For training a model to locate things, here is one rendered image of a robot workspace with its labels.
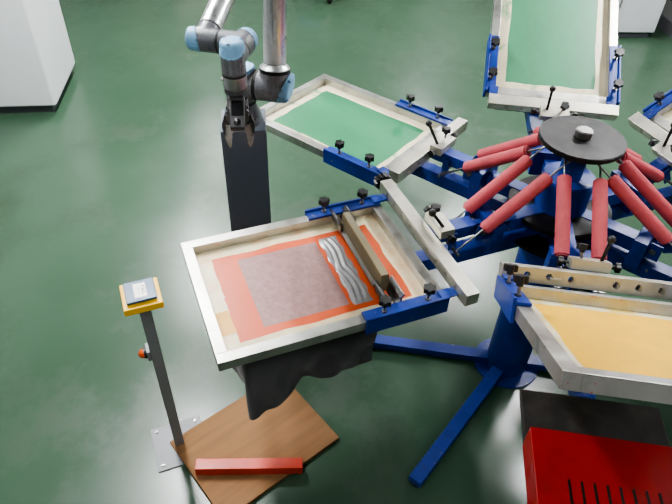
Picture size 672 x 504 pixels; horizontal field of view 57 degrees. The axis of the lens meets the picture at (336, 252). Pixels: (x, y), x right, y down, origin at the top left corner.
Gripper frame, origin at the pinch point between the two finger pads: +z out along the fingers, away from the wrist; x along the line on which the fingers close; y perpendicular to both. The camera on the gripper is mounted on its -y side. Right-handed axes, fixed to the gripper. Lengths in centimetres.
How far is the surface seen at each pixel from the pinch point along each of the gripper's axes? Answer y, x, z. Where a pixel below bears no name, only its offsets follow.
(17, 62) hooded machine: 271, 169, 94
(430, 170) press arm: 43, -81, 44
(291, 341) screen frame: -55, -13, 37
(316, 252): -10.5, -24.8, 40.6
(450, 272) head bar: -34, -68, 32
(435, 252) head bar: -23, -66, 32
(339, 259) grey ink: -15, -33, 40
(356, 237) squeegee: -14, -39, 31
